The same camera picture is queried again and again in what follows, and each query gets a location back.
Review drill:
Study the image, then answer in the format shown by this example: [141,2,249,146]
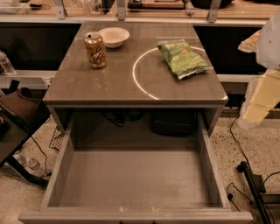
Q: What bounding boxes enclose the grey cabinet with glossy top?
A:
[44,22,228,131]

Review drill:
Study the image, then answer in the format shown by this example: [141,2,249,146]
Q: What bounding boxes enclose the plastic bottle on floor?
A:
[14,154,45,178]

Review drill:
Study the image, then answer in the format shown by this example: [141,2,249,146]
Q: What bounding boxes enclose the black stand with cables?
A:
[229,119,280,224]

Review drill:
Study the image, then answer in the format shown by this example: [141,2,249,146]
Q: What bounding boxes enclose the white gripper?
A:
[237,9,280,130]

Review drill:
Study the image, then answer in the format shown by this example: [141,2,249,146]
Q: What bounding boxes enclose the gold patterned drink can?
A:
[84,31,106,68]

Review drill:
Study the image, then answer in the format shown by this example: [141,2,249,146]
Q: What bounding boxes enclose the clear plastic water bottle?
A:
[0,51,16,75]

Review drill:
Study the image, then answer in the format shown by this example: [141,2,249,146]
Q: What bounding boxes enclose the black bag under cabinet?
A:
[150,109,196,137]

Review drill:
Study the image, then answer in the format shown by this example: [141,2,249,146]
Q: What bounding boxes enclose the white ceramic bowl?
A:
[99,27,130,48]

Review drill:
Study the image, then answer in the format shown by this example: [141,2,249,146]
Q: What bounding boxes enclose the wire mesh basket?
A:
[49,127,63,151]

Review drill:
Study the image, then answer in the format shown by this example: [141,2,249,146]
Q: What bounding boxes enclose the green jalapeno chip bag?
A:
[157,39,209,80]

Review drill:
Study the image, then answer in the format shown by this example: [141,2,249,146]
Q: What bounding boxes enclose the open grey top drawer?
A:
[18,112,252,224]

